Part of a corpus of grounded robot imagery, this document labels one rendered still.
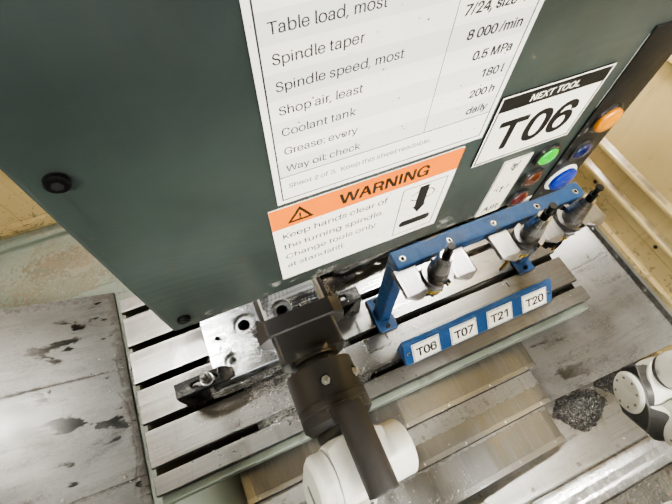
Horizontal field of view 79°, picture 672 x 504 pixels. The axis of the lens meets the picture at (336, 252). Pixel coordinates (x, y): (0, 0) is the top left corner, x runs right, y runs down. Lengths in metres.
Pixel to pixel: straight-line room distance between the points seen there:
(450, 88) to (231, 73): 0.13
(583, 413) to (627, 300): 0.36
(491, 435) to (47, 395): 1.25
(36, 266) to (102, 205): 1.62
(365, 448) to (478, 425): 0.83
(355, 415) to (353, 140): 0.30
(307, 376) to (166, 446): 0.65
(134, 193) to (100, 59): 0.07
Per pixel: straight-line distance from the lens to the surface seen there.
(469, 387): 1.27
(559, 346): 1.43
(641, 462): 1.39
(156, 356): 1.16
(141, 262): 0.29
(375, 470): 0.46
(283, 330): 0.53
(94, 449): 1.42
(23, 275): 1.87
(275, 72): 0.20
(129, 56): 0.19
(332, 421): 0.49
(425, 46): 0.24
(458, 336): 1.10
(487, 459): 1.29
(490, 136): 0.34
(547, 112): 0.36
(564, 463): 1.43
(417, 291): 0.80
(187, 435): 1.09
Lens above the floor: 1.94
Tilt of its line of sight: 61 degrees down
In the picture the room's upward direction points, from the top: 2 degrees clockwise
